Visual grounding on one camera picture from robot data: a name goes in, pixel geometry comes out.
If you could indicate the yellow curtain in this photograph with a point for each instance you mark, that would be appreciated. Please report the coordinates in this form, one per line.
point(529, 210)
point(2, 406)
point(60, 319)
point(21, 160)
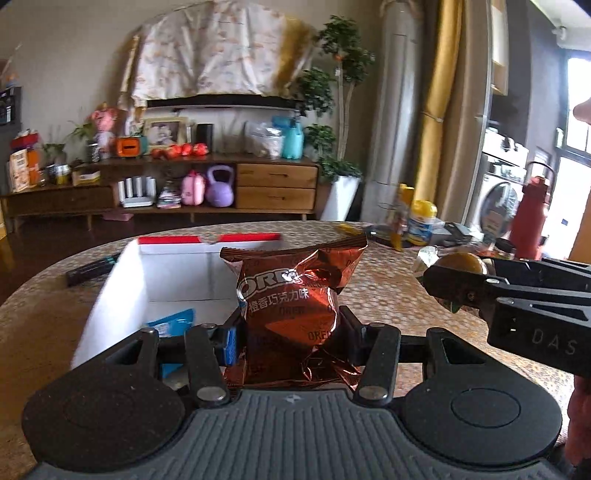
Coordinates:
point(438, 92)

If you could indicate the clear plastic bag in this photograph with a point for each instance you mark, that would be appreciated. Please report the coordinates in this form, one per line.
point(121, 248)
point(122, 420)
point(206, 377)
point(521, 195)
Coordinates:
point(265, 138)

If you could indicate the light blue bottle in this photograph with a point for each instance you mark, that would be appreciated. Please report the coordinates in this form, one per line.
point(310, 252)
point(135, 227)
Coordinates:
point(293, 138)

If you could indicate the white washing machine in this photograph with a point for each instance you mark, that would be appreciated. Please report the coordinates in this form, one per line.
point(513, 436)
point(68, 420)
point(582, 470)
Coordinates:
point(501, 194)

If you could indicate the black television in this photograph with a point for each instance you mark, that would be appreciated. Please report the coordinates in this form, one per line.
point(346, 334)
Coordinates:
point(221, 101)

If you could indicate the white photo frame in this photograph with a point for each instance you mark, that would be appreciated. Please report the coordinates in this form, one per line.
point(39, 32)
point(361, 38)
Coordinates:
point(164, 131)

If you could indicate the orange radio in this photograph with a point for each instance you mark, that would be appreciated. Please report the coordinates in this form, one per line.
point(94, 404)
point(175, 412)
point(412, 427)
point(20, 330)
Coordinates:
point(129, 146)

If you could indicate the black remote control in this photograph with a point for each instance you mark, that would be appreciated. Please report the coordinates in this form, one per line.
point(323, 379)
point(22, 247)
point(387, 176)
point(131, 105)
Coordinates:
point(90, 272)

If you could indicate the floral cover cloth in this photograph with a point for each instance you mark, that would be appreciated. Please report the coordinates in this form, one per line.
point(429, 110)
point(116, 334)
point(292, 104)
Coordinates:
point(207, 50)

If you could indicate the brown cookie packet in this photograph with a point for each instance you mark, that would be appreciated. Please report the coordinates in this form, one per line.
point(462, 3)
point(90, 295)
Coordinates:
point(286, 314)

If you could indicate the black cylinder speaker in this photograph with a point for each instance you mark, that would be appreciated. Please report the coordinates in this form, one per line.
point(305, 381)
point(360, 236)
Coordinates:
point(204, 136)

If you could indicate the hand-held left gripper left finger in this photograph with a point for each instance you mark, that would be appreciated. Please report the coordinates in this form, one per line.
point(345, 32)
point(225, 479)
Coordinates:
point(229, 344)

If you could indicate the glass jar with black lid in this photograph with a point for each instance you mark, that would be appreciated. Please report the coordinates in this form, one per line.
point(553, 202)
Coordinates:
point(505, 247)

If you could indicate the white box with red rim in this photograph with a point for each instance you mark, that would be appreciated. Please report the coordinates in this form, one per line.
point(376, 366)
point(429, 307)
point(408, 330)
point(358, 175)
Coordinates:
point(184, 272)

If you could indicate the orange white carton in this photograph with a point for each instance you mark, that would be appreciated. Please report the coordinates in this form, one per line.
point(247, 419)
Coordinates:
point(21, 168)

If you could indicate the green potted tree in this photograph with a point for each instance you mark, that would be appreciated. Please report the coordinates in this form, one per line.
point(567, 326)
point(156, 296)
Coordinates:
point(337, 69)

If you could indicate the braised egg packet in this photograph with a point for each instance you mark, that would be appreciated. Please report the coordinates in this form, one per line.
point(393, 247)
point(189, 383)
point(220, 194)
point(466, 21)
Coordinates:
point(461, 263)

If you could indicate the wooden wall shelf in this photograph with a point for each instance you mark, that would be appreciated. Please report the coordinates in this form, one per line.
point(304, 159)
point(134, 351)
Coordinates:
point(498, 46)

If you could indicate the blue snack packet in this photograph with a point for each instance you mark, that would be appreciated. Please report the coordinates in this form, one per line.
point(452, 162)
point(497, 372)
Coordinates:
point(173, 325)

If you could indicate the small cardboard box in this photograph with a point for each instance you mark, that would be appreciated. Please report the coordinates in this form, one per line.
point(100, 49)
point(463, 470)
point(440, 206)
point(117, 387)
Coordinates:
point(85, 175)

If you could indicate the white planter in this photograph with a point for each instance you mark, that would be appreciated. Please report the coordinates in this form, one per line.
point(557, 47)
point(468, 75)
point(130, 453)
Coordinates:
point(339, 196)

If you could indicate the pink doll bouquet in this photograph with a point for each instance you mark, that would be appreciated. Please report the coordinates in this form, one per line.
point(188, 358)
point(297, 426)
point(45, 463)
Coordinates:
point(104, 122)

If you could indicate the purple kettlebell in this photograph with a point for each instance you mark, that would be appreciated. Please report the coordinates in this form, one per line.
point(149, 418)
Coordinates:
point(219, 187)

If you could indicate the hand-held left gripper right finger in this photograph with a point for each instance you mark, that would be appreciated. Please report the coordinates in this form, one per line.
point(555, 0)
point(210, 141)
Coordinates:
point(376, 360)

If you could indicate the small potted plant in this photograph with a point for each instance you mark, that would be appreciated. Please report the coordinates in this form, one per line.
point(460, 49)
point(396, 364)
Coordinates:
point(55, 154)

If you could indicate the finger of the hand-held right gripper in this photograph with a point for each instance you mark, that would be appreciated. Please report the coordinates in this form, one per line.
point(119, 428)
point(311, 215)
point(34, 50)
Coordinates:
point(457, 284)

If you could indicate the white router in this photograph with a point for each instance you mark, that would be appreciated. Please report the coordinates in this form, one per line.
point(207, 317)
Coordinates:
point(136, 191)

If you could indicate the red ornament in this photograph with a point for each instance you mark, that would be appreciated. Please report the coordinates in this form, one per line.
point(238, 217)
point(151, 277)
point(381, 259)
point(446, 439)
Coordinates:
point(187, 148)
point(159, 153)
point(174, 150)
point(201, 148)

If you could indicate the yellow lid white bottle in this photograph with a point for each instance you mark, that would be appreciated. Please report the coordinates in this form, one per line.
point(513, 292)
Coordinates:
point(422, 224)

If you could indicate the red thermos bottle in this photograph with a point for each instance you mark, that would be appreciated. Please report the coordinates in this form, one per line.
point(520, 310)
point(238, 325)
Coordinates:
point(531, 217)

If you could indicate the standing white air conditioner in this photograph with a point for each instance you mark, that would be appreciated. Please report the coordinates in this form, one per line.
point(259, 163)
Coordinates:
point(397, 115)

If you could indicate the wooden television cabinet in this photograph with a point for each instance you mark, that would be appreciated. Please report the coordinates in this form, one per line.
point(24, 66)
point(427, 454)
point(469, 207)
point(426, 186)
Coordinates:
point(184, 180)

